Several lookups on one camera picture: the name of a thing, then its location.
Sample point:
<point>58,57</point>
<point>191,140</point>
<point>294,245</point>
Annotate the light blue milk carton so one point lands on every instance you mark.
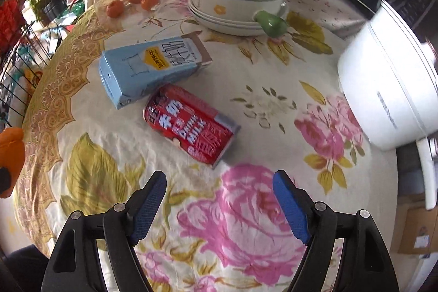
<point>137,73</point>

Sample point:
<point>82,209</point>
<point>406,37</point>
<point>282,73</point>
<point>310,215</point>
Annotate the red drink can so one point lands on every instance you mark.
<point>191,127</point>

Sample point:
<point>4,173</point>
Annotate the stack of red packets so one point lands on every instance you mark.
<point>10,18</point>

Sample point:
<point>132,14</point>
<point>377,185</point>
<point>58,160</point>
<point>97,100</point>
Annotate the stack of white plates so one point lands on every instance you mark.
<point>219,27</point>

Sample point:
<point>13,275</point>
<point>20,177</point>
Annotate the floral tablecloth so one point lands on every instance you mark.
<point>113,127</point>

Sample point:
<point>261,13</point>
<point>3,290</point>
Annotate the orange plush toy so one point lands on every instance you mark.
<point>12,148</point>

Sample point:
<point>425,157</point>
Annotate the cardboard box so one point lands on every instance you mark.
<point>414,223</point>

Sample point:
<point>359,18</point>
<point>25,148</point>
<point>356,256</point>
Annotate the green ceramic spoon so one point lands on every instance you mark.
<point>272,23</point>

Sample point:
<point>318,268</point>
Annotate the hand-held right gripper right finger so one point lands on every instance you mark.
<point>291,203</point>

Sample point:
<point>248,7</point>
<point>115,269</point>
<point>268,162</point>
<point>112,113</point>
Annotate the white electric pot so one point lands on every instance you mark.
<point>376,80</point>

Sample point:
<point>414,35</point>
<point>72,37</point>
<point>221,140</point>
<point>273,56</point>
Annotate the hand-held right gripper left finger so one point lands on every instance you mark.
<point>150,199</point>

